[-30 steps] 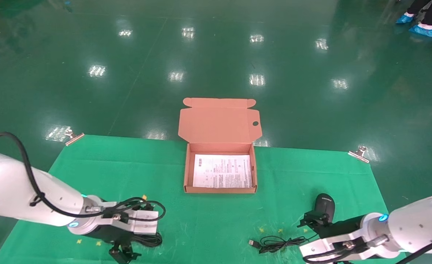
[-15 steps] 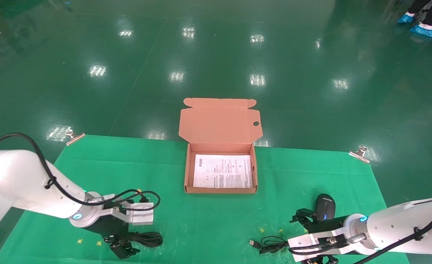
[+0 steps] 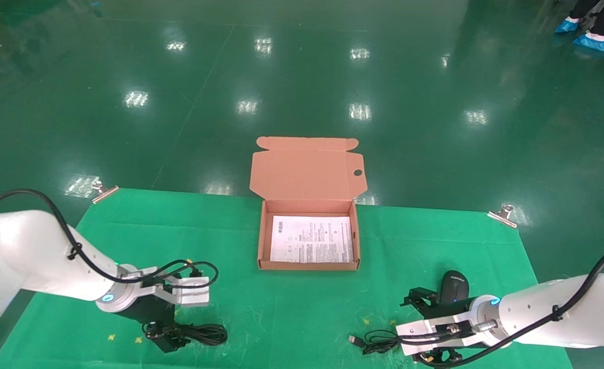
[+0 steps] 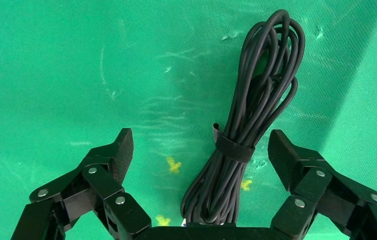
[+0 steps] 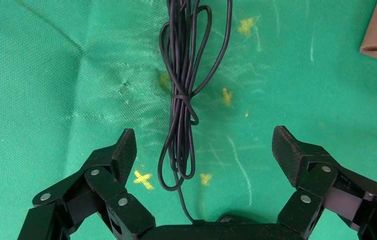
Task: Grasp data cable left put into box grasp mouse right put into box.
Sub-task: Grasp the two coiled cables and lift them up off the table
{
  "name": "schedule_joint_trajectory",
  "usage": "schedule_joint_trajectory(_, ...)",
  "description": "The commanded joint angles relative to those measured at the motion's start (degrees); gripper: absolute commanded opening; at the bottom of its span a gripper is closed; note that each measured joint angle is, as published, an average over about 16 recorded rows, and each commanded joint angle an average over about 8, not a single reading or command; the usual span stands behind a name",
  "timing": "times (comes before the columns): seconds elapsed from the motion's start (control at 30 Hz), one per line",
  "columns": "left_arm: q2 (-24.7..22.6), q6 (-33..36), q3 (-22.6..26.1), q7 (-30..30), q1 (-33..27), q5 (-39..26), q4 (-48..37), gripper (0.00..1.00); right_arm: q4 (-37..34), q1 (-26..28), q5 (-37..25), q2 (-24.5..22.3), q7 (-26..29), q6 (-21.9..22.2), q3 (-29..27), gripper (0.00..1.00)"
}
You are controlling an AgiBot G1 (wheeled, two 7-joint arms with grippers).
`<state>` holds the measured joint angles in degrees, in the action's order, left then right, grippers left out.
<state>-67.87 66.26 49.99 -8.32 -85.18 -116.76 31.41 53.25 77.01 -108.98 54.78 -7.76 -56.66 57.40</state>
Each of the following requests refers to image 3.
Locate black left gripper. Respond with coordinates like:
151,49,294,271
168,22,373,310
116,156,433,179
112,296,191,354

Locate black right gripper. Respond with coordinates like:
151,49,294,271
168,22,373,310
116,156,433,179
401,287,474,367

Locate black data cable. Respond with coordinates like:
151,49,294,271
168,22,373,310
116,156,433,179
143,322,228,347

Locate black wired computer mouse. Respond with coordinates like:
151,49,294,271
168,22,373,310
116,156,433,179
347,270,471,356

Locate open orange cardboard box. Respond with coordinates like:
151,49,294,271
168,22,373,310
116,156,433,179
249,136,368,272

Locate green table mat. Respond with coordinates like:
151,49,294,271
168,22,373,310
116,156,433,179
0,188,575,369

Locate metal binder clip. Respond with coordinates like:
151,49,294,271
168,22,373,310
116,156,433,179
487,203,519,229
91,178,120,205

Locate white printed paper sheet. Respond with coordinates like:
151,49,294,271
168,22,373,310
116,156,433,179
269,215,355,264

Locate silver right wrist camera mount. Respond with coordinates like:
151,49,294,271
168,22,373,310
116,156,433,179
395,309,493,357

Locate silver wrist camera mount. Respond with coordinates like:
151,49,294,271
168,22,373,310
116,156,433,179
395,309,493,357
137,265,211,309

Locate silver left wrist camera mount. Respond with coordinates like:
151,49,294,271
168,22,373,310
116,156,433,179
137,265,211,309

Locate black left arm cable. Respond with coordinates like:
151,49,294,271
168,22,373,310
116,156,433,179
0,188,220,290

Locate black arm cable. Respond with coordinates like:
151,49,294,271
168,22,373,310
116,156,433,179
0,188,220,290
419,243,604,368

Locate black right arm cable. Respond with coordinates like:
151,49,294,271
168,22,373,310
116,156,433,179
419,243,604,368

